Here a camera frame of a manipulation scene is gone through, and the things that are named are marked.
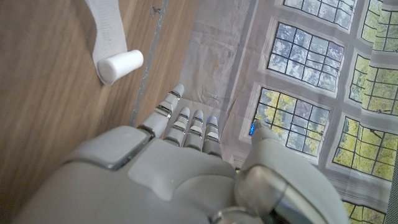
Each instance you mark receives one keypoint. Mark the printed window backdrop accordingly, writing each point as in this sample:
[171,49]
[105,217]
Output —
[295,56]

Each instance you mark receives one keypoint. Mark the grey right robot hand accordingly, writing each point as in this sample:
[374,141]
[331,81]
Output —
[174,186]

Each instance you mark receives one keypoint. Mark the white gauze bandage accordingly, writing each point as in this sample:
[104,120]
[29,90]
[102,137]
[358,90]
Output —
[109,40]

